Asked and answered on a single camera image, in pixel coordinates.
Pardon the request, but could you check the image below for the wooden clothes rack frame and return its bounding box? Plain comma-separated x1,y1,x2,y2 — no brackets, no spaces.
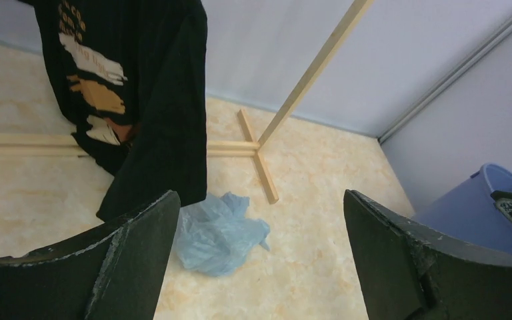
0,0,373,204

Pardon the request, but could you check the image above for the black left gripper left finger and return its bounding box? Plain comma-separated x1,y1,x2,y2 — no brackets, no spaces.
0,191,180,319

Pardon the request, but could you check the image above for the blue plastic trash bin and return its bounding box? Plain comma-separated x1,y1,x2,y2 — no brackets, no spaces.
413,163,512,254

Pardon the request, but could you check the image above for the black printed t-shirt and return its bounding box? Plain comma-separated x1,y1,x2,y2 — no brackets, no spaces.
30,1,207,221

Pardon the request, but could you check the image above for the light blue plastic trash bag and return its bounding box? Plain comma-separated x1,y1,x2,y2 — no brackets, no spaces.
174,192,271,277

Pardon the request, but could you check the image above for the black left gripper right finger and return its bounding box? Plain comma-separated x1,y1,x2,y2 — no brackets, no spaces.
343,190,512,319

